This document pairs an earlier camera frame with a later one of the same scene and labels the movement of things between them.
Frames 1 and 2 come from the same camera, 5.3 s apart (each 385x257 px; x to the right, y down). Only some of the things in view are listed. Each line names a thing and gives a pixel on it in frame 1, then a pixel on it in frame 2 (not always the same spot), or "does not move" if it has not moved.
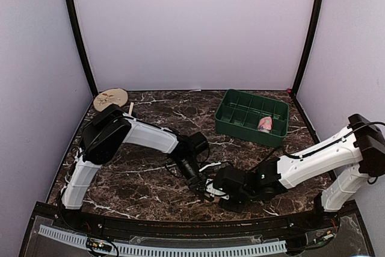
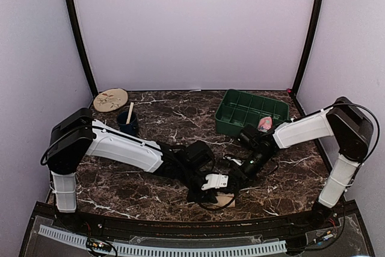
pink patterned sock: x=265 y=124 does not move
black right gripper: x=235 y=207 to x=239 y=174
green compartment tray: x=253 y=118 does not move
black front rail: x=175 y=229 does not move
